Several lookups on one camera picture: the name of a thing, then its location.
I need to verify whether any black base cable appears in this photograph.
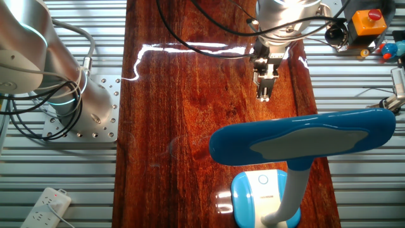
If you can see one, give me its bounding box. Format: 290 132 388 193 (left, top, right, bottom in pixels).
8 80 84 141
0 81 80 117

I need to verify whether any blue white desk lamp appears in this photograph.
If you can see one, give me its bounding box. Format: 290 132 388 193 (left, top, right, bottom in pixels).
208 108 397 228

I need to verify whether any black camera cable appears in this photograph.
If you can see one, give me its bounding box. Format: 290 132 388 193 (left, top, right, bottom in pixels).
189 0 352 37

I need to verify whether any white power plug cable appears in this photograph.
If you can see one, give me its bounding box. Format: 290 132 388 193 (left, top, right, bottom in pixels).
47 204 76 228

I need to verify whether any black camera on mount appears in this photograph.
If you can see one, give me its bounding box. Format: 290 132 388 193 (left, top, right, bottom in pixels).
324 20 349 51

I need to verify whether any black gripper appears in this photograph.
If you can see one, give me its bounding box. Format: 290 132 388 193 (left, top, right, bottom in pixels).
251 37 290 102

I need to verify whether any black stop box bracket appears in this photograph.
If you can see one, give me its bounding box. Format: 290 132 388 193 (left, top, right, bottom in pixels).
341 0 396 48

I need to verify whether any thin white base cable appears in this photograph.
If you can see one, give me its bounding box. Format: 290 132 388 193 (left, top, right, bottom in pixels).
0 61 88 96

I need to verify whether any silver perforated mounting plate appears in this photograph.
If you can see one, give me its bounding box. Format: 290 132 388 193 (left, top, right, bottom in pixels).
42 74 122 143

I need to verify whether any white power strip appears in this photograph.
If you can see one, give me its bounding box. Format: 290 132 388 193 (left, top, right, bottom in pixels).
20 186 72 228

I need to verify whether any white ribbed plastic part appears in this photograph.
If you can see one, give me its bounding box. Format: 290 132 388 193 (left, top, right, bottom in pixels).
390 67 405 99

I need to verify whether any thick grey base cable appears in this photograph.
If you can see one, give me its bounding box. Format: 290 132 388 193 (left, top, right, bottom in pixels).
50 18 96 77

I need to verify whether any orange emergency stop box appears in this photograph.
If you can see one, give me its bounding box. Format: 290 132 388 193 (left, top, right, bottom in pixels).
351 8 388 36

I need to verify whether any glossy wood grain board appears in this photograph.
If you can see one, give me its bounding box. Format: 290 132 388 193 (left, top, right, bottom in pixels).
111 0 342 228

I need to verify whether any blue rubber duck toy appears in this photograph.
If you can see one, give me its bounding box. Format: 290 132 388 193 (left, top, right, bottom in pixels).
379 40 405 60

